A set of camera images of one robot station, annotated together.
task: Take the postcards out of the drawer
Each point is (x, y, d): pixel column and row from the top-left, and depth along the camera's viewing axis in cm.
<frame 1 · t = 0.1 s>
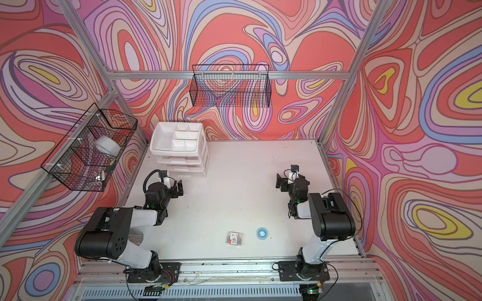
left hand: (173, 181, 93), fingers open
right hand: (286, 177, 96), fingers open
white plastic drawer organizer: (181, 148, 91), point 22 cm above the table
blue tape roll: (262, 233, 84), on the table

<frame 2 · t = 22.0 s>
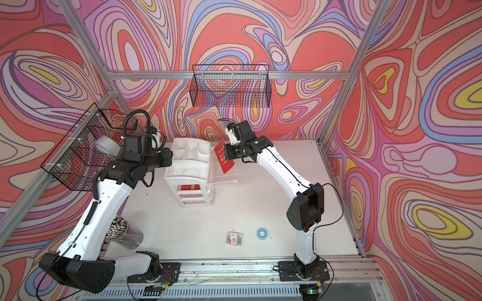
left hand: (170, 152, 74), fingers open
right hand: (226, 157, 82), fingers closed
white plastic drawer organizer: (189, 173, 82), point 21 cm above the table
red postcard: (219, 151, 86), point 24 cm above the table
red postcard in drawer: (190, 187, 93), point 8 cm above the table
the other named things where they were.

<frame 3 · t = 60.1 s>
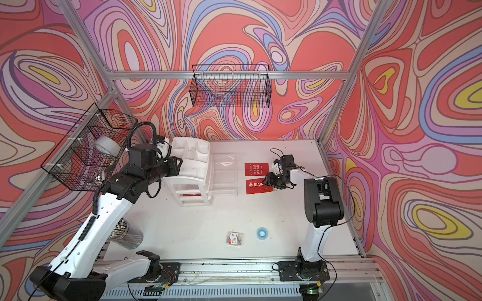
left hand: (181, 160, 72), fingers open
right hand: (267, 187, 98), fingers open
red postcard: (257, 168, 108), on the table
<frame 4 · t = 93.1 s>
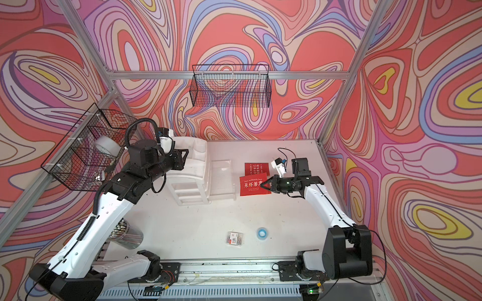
left hand: (187, 150, 69), fingers open
right hand: (262, 189, 80), fingers closed
red postcard 2: (250, 185, 84), point 16 cm above the table
